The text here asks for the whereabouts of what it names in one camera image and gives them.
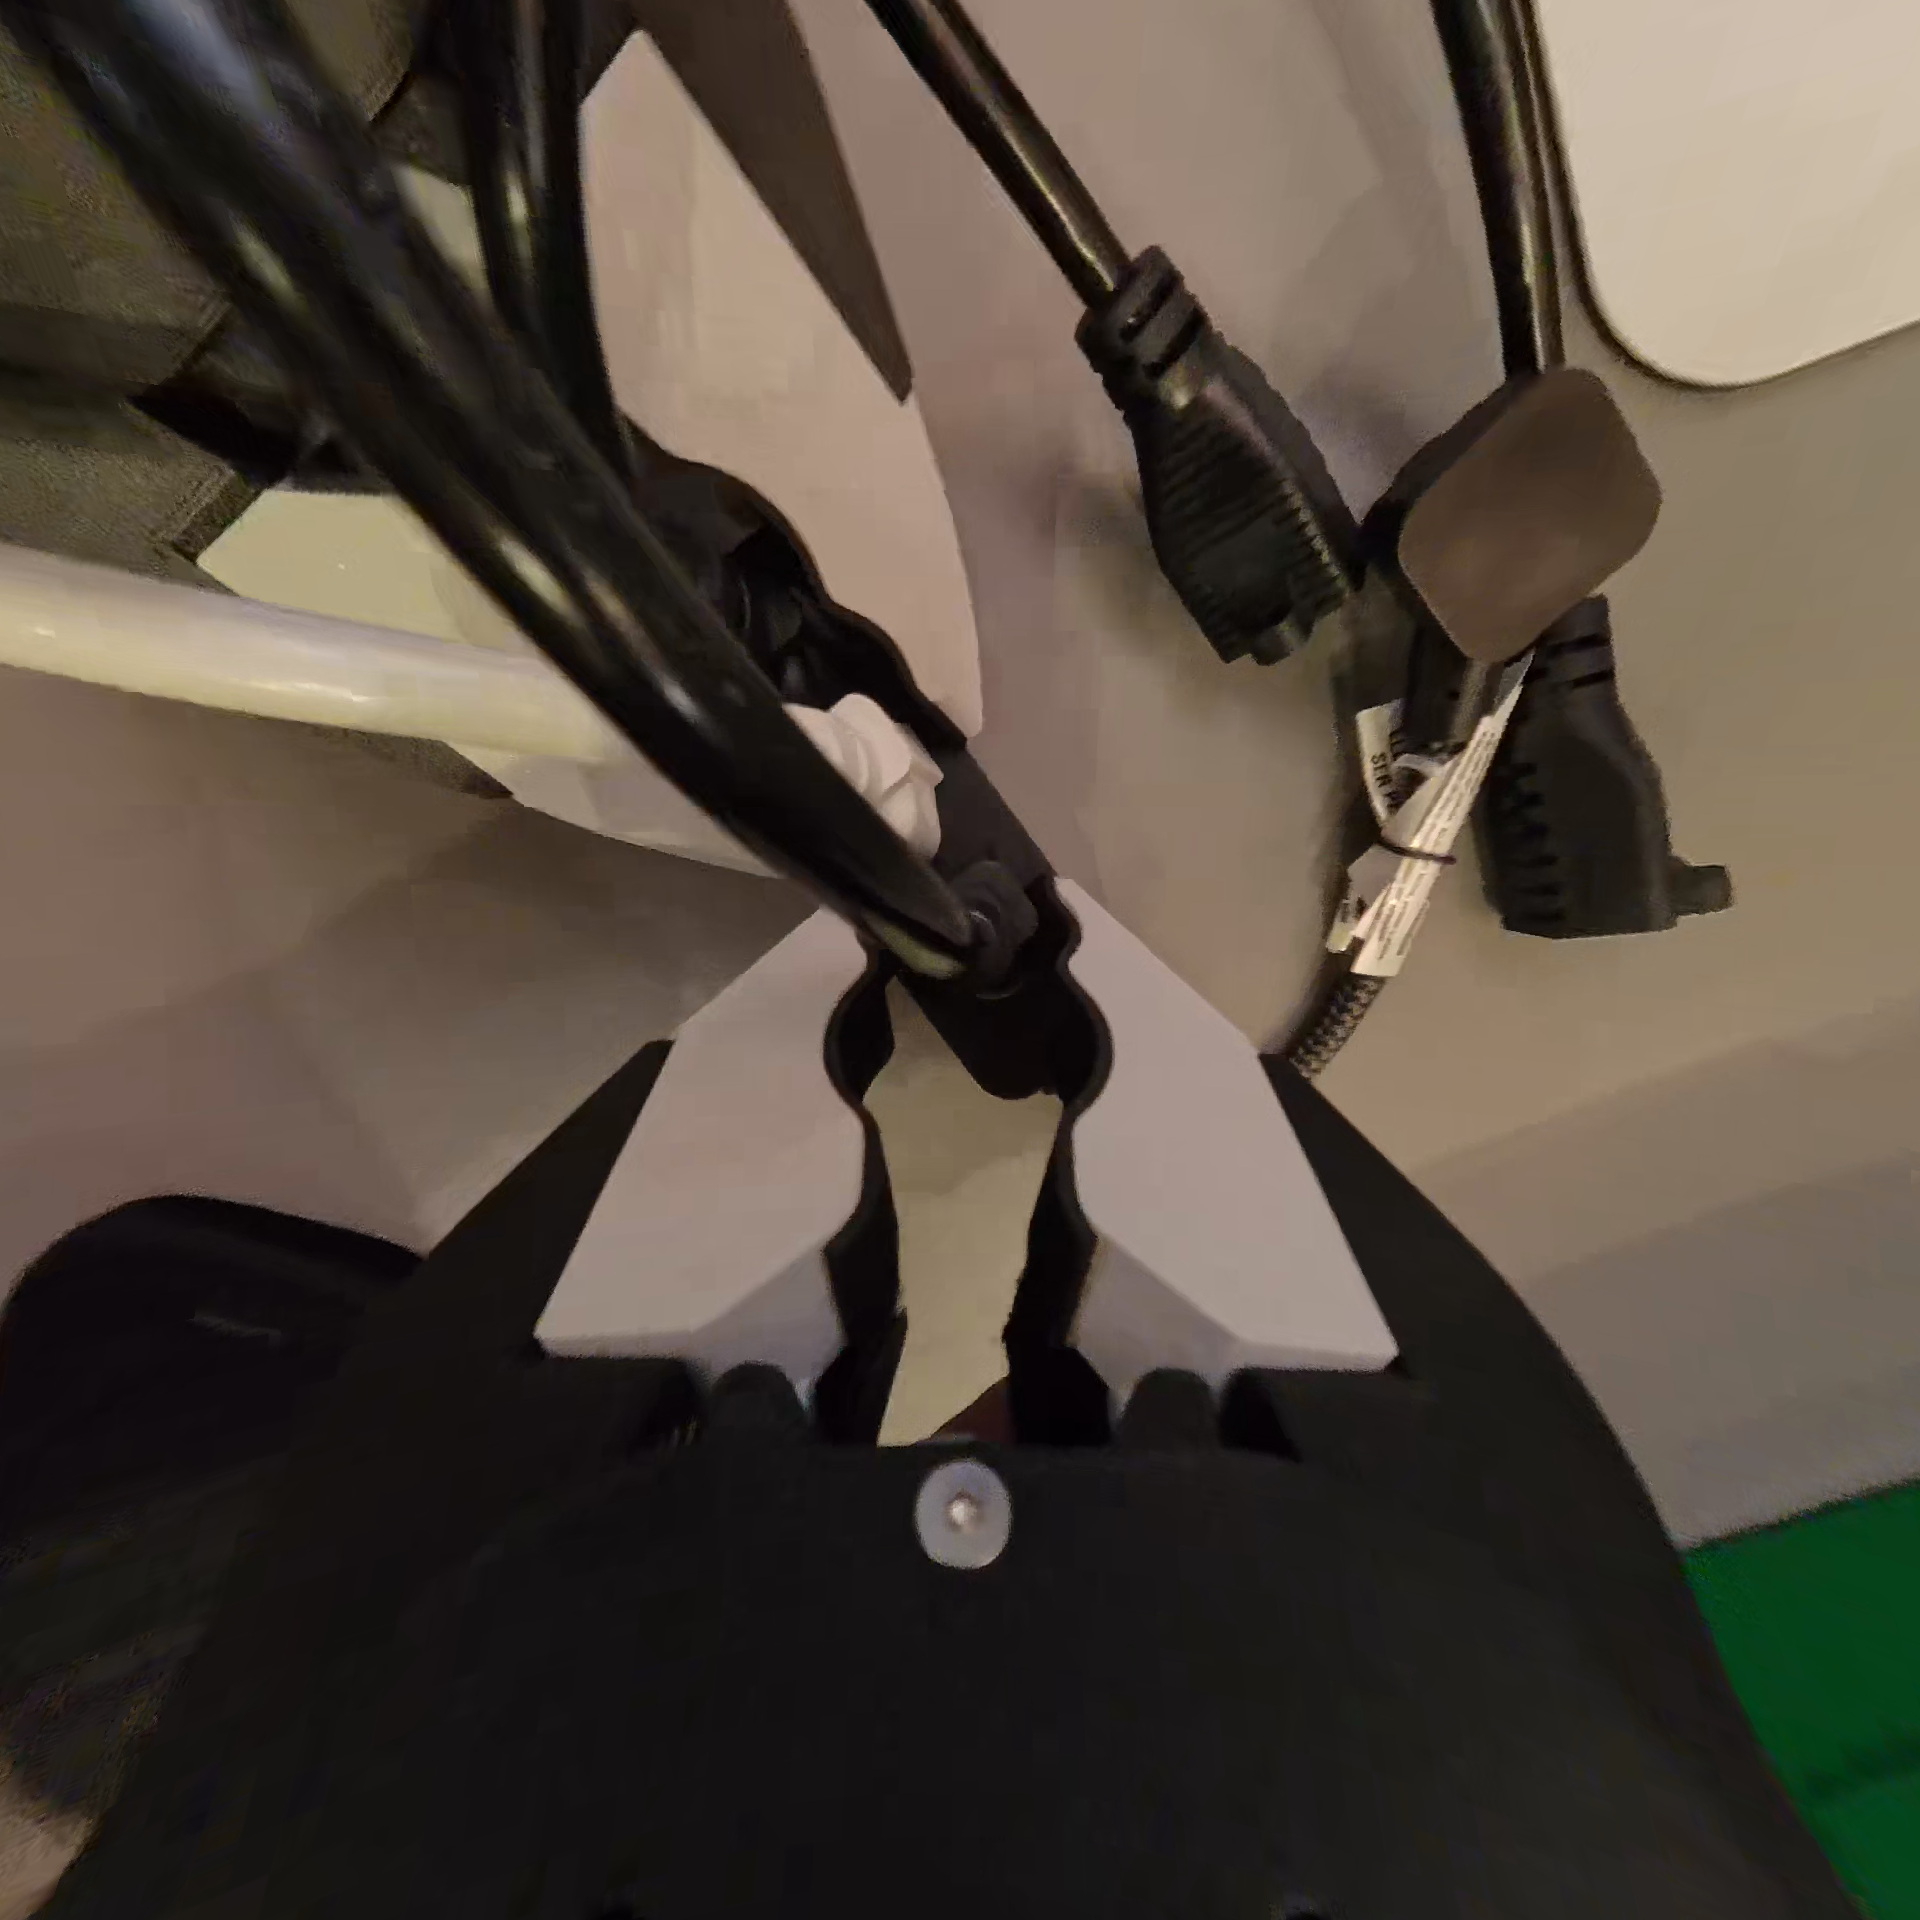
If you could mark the white power plug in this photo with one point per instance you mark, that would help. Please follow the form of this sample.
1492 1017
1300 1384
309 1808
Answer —
886 765

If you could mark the black flat strip plug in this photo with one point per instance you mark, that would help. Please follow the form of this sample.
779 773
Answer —
1516 510

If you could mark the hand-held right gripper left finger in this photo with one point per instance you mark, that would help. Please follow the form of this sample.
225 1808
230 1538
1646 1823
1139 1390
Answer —
705 1201

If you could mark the black power plug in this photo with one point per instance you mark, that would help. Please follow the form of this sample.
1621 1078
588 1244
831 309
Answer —
990 908
765 580

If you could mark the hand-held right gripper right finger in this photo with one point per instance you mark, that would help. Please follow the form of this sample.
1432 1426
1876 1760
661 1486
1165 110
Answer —
1215 1201

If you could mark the green plastic bin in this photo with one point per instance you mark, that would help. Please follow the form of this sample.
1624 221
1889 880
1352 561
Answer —
1829 1652

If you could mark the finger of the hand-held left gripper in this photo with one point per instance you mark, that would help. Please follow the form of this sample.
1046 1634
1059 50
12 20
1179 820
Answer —
781 389
329 534

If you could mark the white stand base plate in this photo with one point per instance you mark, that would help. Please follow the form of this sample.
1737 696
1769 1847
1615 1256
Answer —
1725 149

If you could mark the black mesh pad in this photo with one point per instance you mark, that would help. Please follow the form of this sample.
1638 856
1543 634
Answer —
182 1349

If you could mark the black power strip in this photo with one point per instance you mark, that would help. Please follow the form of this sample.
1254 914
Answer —
1036 1036

